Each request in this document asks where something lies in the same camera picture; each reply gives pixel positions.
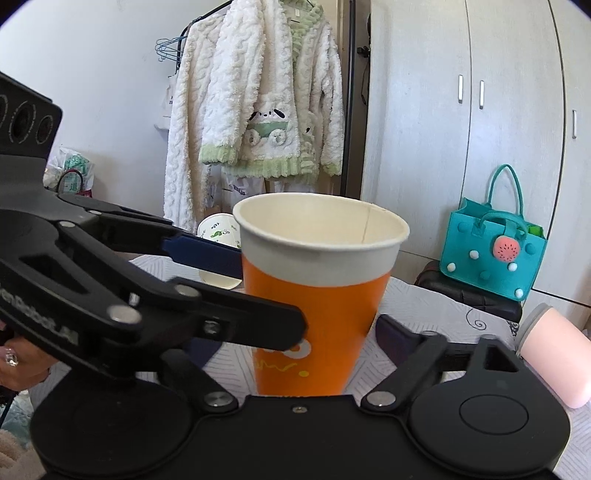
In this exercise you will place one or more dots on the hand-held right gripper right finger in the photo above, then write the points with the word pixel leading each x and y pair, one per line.
pixel 392 334

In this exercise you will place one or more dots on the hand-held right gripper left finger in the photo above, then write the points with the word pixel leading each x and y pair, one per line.
pixel 194 374

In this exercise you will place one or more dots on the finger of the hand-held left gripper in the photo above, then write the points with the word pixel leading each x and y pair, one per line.
pixel 249 318
pixel 203 254

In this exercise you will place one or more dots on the orange and white paper cup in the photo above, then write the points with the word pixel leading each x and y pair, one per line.
pixel 323 300

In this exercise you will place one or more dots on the white leaf-print paper cup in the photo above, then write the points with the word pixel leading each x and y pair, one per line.
pixel 217 228

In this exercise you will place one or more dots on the person's left hand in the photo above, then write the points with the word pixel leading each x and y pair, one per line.
pixel 23 369

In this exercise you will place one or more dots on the white patterned tablecloth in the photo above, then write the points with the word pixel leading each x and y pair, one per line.
pixel 415 304

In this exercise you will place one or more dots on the clear plastic bag green print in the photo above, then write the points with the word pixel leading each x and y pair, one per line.
pixel 74 164

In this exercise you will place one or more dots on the white printed plastic bag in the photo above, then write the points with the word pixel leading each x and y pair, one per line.
pixel 240 191

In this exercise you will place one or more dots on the teal felt handbag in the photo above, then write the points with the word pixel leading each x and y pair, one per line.
pixel 475 240

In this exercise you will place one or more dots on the white hanging tote bag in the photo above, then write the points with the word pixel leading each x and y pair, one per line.
pixel 165 104

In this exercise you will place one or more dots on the white fluffy robe green trim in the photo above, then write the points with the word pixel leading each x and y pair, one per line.
pixel 240 92

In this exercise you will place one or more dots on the pink tumbler with grey lid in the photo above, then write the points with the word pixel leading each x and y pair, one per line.
pixel 558 355

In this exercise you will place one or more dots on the white fluffy hooded jacket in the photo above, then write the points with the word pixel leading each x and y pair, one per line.
pixel 349 138

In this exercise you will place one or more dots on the white wardrobe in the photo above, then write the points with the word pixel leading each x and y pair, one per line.
pixel 415 138

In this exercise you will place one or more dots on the pink fluffy cloth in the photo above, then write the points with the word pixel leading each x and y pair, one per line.
pixel 11 457

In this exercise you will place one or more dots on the small black camera on pole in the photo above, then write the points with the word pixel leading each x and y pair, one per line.
pixel 364 51

